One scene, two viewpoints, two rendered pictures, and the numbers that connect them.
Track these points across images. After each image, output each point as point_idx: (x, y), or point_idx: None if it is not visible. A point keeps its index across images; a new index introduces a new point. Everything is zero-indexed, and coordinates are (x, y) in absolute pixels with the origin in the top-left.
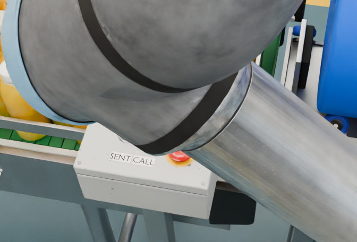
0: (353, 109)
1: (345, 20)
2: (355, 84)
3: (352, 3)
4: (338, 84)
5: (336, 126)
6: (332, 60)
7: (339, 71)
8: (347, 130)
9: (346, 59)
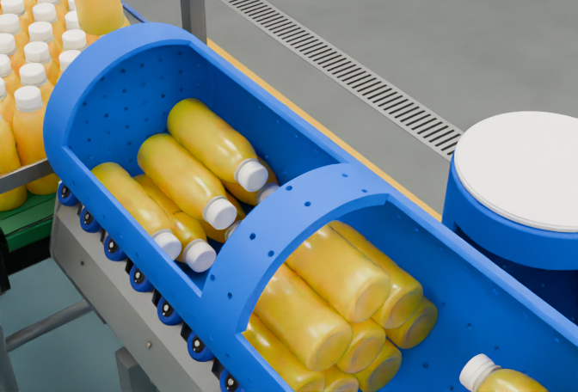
0: (63, 178)
1: (71, 68)
2: (55, 140)
3: (87, 56)
4: (46, 135)
5: (86, 217)
6: (47, 103)
7: (48, 119)
8: (94, 229)
9: (54, 107)
